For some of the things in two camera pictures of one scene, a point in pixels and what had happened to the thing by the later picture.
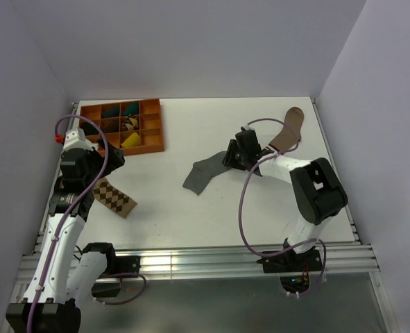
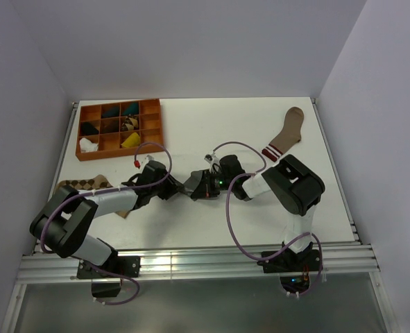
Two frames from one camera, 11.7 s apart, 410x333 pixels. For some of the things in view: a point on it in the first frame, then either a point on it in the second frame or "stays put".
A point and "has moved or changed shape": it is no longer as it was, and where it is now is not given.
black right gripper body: (240, 163) to (223, 182)
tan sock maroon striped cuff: (291, 134) stays put
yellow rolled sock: (133, 140) stays put
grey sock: (203, 170) has moved or changed shape
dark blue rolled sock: (111, 112) stays put
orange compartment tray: (136, 126) stays put
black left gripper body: (95, 161) to (165, 189)
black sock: (88, 129) stays put
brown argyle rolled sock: (131, 123) stays put
